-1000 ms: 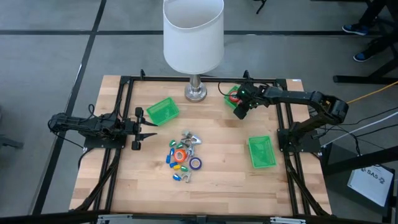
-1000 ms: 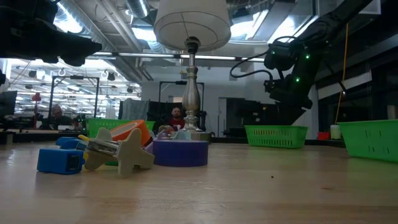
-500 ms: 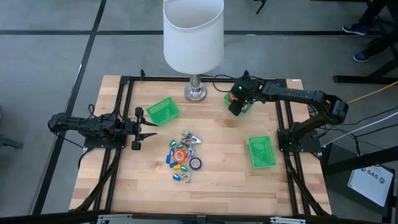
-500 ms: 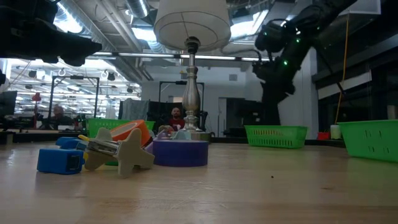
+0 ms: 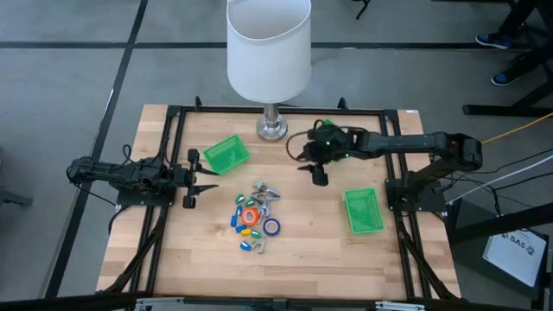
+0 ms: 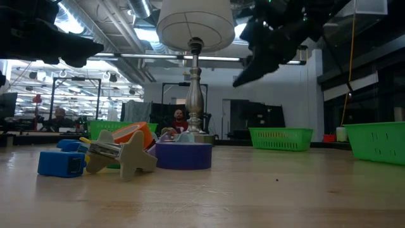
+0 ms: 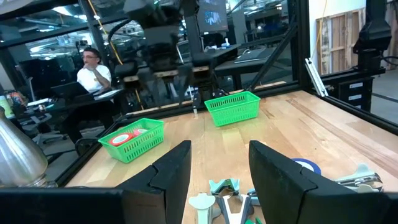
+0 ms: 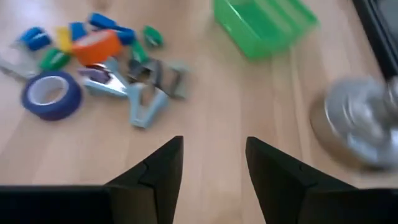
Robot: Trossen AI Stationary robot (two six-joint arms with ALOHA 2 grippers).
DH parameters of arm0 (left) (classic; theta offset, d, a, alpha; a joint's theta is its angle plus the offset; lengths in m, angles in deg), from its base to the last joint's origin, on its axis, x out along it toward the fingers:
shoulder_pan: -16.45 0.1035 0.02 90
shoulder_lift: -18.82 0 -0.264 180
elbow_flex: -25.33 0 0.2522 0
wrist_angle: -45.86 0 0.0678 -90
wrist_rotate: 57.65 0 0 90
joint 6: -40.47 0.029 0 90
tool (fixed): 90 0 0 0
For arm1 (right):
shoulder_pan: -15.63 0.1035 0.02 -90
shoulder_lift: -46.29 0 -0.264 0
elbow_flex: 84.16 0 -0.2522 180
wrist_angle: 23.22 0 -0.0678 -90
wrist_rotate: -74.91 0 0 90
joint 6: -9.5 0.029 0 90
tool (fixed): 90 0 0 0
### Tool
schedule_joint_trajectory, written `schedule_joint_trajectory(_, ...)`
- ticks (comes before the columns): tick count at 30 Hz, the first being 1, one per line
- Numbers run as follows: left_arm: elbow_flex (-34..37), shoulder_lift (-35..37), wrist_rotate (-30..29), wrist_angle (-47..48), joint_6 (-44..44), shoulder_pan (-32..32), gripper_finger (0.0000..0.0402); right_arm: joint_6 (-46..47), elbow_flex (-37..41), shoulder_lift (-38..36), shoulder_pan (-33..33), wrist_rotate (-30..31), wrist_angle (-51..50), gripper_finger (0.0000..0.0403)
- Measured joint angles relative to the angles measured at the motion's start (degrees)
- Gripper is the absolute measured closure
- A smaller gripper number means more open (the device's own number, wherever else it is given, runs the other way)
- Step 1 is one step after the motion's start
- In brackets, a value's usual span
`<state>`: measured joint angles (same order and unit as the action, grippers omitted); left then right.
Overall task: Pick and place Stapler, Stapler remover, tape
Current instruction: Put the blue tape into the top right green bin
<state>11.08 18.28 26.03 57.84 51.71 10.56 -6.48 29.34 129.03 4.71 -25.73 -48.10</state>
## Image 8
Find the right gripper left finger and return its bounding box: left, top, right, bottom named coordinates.
left=104, top=135, right=185, bottom=224

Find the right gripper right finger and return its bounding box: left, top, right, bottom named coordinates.
left=244, top=136, right=358, bottom=224

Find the light blue staple remover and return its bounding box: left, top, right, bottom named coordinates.
left=81, top=57, right=129, bottom=100
left=126, top=81, right=171, bottom=129

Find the grey-green staple remover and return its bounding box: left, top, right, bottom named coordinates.
left=154, top=60, right=192, bottom=101

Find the dark grey staple remover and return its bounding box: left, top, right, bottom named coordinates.
left=127, top=58, right=165, bottom=85

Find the blue tape roll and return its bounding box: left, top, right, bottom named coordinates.
left=21, top=70, right=83, bottom=122

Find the purple staple remover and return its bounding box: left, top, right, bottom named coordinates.
left=76, top=63, right=113, bottom=85

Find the orange tape roll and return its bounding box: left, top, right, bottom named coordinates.
left=71, top=29, right=123, bottom=67

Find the blue mini stapler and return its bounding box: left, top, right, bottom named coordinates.
left=114, top=26, right=137, bottom=46
left=88, top=12, right=118, bottom=31

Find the yellow plastic clip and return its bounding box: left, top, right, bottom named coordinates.
left=55, top=26, right=73, bottom=54

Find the beige staple remover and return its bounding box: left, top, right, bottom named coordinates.
left=0, top=42, right=40, bottom=82

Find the silver lamp white shade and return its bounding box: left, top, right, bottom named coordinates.
left=309, top=75, right=398, bottom=171

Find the green plastic basket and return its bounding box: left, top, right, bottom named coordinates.
left=213, top=0, right=320, bottom=60

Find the black metal table frame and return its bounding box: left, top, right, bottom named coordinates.
left=352, top=0, right=398, bottom=80

